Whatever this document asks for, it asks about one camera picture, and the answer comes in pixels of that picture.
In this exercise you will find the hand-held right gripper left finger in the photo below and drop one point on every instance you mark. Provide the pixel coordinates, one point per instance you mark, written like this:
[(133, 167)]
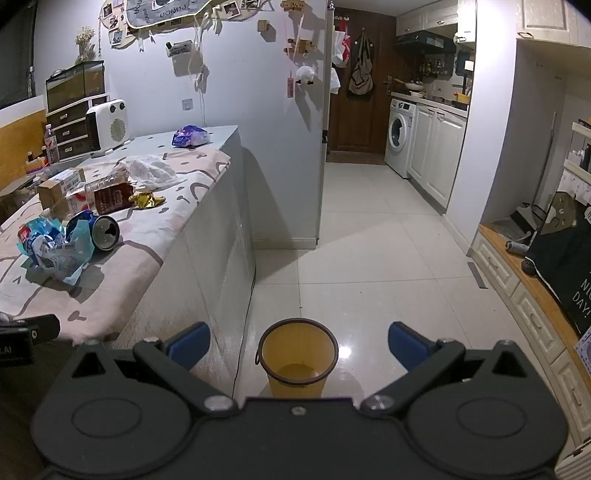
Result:
[(189, 345)]

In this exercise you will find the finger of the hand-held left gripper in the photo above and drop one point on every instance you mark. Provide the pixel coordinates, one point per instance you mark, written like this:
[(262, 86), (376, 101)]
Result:
[(46, 327)]

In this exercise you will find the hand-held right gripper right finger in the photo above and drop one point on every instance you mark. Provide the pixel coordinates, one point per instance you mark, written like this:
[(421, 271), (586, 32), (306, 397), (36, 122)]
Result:
[(406, 345)]

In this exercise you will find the yellow plastic bin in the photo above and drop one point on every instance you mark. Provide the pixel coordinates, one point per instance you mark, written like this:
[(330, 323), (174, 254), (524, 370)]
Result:
[(295, 339)]

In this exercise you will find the labelled cardboard box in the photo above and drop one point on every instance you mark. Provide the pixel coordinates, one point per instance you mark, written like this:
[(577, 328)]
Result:
[(57, 189)]

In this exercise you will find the red-brown carton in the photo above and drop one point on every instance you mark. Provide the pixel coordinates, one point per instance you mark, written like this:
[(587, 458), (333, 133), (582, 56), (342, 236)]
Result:
[(113, 198)]

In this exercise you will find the gold foil wrapper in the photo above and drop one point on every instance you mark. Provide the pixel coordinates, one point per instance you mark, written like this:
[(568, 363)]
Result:
[(147, 200)]

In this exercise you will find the white plastic bag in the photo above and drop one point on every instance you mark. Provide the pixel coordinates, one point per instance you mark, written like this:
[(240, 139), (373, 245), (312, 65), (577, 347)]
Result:
[(147, 171)]

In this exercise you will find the blue white wrapper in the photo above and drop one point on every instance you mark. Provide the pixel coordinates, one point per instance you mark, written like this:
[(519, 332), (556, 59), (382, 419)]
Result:
[(51, 251)]

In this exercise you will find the long white cabinet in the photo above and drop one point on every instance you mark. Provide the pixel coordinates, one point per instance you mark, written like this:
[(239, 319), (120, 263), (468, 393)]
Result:
[(221, 258)]

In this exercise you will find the crushed blue can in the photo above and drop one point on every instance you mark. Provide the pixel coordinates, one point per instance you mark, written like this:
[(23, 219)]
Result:
[(104, 233)]

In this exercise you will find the red white packet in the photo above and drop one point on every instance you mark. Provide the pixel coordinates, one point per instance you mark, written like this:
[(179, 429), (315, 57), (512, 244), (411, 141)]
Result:
[(81, 203)]

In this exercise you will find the white drawer bench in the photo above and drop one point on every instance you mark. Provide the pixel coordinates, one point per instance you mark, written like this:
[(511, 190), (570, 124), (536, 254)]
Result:
[(535, 314)]

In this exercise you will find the grey spray can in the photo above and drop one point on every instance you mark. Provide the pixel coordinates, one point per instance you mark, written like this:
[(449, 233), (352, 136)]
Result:
[(516, 247)]

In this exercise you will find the clear plastic bottle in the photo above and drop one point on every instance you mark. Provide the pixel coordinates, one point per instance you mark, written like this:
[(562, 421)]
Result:
[(108, 181)]

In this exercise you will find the small orange holder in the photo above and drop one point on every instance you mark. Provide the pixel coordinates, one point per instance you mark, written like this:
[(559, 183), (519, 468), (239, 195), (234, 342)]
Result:
[(36, 165)]

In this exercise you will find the dark printed cushion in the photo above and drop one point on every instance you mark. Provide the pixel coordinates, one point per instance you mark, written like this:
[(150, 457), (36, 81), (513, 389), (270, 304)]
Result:
[(563, 258)]

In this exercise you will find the small water bottle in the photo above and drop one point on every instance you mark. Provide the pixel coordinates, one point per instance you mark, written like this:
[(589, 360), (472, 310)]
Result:
[(51, 143)]

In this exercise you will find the white kitchen cabinets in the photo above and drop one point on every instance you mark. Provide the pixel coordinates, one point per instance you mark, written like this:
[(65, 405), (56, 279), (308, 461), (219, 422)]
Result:
[(436, 152)]

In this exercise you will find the dark drawer organizer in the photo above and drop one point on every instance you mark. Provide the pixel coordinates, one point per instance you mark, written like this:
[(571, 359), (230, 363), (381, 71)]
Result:
[(69, 124)]

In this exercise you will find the purple snack bag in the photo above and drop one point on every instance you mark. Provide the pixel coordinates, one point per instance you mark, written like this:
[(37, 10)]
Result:
[(190, 136)]

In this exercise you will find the white fan heater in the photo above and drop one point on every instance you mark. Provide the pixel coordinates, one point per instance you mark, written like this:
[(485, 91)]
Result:
[(108, 127)]

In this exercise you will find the white washing machine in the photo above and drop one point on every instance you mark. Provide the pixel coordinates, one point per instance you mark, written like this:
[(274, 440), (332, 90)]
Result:
[(400, 134)]

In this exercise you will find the brown wooden door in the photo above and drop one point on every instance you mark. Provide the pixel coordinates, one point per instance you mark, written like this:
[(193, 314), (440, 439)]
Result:
[(369, 124)]

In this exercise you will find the glass fish tank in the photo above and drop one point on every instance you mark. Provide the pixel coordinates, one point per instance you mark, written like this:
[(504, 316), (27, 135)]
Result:
[(74, 87)]

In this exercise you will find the pink hanging tag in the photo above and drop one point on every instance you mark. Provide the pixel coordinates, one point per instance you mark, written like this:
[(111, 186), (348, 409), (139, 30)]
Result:
[(290, 87)]

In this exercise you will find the dark window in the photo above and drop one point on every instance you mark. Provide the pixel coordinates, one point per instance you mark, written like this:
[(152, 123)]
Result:
[(16, 50)]

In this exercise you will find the brown hanging bag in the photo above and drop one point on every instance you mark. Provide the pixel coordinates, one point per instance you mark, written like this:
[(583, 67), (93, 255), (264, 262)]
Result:
[(361, 69)]

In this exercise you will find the dried flower bunch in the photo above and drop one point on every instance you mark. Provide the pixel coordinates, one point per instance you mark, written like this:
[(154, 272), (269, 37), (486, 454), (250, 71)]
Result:
[(85, 41)]

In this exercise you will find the black range hood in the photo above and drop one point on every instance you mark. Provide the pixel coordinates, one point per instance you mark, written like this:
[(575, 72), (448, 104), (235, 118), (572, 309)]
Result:
[(425, 42)]

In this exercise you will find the white wall switch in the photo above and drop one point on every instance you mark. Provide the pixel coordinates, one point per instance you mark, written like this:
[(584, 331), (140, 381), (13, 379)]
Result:
[(187, 105)]

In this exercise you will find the white plush wall toy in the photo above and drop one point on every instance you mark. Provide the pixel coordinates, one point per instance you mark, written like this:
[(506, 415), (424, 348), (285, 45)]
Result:
[(304, 74)]

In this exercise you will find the small wooden wall shelf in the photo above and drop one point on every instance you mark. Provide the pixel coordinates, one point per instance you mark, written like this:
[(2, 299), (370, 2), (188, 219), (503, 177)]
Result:
[(179, 48)]

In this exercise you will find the small wooden wall block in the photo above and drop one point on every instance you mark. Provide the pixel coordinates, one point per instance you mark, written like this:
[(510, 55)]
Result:
[(262, 25)]

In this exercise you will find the wall photo collage banner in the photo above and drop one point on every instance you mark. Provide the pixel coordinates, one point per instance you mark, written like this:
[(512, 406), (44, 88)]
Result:
[(161, 11)]

